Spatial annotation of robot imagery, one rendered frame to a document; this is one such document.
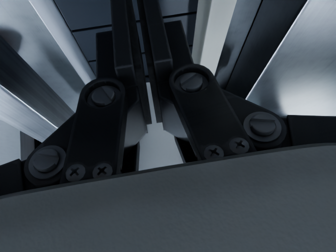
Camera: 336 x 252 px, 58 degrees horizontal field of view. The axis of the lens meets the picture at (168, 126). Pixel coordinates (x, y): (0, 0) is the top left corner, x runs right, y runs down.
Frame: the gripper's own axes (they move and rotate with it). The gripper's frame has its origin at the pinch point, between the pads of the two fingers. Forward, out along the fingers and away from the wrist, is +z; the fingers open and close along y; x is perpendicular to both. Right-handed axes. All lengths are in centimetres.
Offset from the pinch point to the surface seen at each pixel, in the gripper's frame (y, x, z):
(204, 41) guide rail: 3.2, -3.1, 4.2
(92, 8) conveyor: -2.5, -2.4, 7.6
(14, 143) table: -26, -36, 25
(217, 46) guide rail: 4.0, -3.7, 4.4
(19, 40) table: -10.7, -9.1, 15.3
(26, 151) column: -16.0, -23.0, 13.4
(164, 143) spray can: 0.4, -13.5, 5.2
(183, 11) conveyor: 2.7, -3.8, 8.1
